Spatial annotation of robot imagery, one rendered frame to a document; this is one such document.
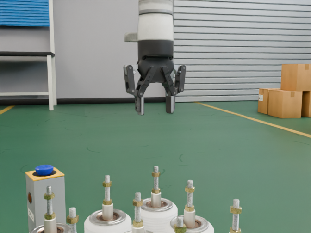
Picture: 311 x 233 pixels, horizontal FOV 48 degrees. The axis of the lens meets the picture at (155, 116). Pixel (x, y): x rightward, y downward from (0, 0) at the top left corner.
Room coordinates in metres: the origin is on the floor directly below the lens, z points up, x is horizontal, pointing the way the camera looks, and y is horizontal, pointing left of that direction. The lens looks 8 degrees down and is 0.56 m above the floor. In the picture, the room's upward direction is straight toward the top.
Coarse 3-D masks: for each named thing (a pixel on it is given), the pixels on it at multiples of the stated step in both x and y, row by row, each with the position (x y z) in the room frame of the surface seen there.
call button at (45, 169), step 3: (42, 165) 0.78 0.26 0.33; (45, 165) 0.78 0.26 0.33; (48, 165) 0.78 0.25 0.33; (36, 168) 0.76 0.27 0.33; (39, 168) 0.76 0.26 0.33; (42, 168) 0.76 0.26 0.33; (45, 168) 0.76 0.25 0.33; (48, 168) 0.76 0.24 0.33; (51, 168) 0.77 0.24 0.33; (36, 171) 0.76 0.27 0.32; (39, 171) 0.75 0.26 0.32; (42, 171) 0.75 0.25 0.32; (45, 171) 0.75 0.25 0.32; (48, 171) 0.76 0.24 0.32; (51, 171) 0.77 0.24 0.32; (39, 174) 0.76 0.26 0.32; (42, 174) 0.76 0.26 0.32; (45, 174) 0.76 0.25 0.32
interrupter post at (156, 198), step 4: (160, 192) 0.74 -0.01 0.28; (152, 196) 0.73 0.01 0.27; (156, 196) 0.73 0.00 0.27; (160, 196) 0.73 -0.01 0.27; (152, 200) 0.73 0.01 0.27; (156, 200) 0.73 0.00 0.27; (160, 200) 0.73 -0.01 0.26; (152, 204) 0.73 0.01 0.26; (156, 204) 0.73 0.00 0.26; (160, 204) 0.73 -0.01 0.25
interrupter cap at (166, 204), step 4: (144, 200) 0.76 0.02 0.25; (148, 200) 0.76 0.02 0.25; (164, 200) 0.76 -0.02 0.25; (168, 200) 0.76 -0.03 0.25; (144, 204) 0.73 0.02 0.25; (148, 204) 0.74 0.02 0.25; (164, 204) 0.74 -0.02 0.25; (168, 204) 0.73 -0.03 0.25; (172, 204) 0.73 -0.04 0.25; (144, 208) 0.71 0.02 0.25; (148, 208) 0.71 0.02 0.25; (152, 208) 0.71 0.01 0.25; (156, 208) 0.71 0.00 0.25; (160, 208) 0.71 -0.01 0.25; (164, 208) 0.71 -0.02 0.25; (168, 208) 0.71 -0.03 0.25
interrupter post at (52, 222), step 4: (44, 220) 0.60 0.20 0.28; (48, 220) 0.60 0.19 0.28; (52, 220) 0.60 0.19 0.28; (44, 224) 0.60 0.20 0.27; (48, 224) 0.59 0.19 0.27; (52, 224) 0.60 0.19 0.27; (44, 228) 0.60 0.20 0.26; (48, 228) 0.59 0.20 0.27; (52, 228) 0.60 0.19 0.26; (56, 228) 0.61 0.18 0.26; (44, 232) 0.60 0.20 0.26; (48, 232) 0.59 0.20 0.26; (52, 232) 0.60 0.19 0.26; (56, 232) 0.61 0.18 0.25
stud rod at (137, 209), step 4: (136, 192) 0.58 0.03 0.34; (136, 196) 0.57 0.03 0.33; (140, 196) 0.57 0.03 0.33; (136, 200) 0.57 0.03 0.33; (140, 200) 0.57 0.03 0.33; (136, 208) 0.57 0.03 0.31; (140, 208) 0.57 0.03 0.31; (136, 212) 0.57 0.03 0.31; (140, 212) 0.57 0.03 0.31; (136, 216) 0.57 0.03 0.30; (140, 216) 0.57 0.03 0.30; (136, 220) 0.57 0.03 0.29; (140, 220) 0.57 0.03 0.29
